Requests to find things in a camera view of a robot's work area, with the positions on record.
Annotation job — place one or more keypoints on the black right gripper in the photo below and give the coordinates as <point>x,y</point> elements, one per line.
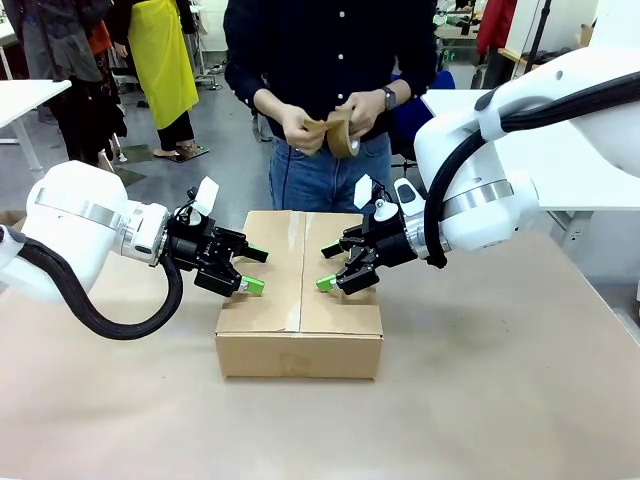
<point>392,245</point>

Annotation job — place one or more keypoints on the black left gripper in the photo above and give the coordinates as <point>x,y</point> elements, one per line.
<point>190,245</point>

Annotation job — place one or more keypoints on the brown cardboard box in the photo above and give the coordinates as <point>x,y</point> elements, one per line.
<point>280,305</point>

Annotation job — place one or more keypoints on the brown packing tape roll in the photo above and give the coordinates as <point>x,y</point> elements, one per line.
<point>342,145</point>

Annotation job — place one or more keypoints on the person's right forearm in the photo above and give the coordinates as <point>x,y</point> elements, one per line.
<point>270,102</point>

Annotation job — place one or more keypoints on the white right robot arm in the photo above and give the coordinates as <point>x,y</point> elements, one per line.
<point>550,150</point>

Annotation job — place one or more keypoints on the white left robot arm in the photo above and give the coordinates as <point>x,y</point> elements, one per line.
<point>75,215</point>

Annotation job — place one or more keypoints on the person's left forearm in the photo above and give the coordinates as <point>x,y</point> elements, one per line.
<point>402,92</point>

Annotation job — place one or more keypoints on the person's right hand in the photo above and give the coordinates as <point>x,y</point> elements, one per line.
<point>300,132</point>

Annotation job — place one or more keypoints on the person's left hand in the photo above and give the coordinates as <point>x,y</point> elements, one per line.
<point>367,112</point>

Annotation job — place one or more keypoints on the blue office chair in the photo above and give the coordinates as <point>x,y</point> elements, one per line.
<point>407,125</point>

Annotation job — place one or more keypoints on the dark wristwatch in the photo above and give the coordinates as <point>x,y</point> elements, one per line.
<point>389,98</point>

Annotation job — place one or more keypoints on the bystander in yellow apron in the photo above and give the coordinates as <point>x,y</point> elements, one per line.
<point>160,60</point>

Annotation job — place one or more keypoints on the person in dark shirt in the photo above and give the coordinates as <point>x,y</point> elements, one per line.
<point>320,40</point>

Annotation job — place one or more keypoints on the background workbench with equipment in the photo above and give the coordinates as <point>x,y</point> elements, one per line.
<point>457,45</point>

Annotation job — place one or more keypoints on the white table with thin legs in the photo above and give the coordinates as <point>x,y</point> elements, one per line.
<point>25,97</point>

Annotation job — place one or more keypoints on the bystander in red jacket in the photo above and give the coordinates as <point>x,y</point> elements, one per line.
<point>495,25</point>

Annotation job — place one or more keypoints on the bystander in grey clothes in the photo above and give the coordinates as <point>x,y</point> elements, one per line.
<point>60,45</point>

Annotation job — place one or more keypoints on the black tripod stand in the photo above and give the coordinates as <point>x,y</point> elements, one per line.
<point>537,35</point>

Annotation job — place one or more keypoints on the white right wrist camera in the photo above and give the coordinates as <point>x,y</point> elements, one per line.
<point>363,192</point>

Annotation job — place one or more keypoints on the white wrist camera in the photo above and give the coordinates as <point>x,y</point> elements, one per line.
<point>363,192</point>
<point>206,195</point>

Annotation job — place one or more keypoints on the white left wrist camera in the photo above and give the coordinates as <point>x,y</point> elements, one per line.
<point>206,195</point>

